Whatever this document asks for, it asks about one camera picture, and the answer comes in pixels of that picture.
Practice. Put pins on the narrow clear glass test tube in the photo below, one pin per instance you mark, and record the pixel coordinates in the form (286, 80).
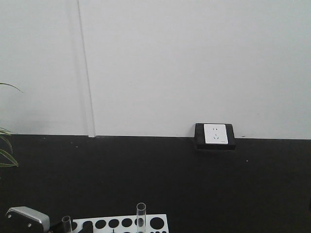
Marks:
(67, 227)

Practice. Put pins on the white test tube rack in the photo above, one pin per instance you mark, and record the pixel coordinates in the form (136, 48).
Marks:
(154, 223)

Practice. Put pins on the white socket in black box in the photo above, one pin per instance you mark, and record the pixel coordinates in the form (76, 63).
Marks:
(208, 136)

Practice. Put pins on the wide clear glass test tube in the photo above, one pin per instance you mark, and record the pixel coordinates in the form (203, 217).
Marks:
(141, 217)

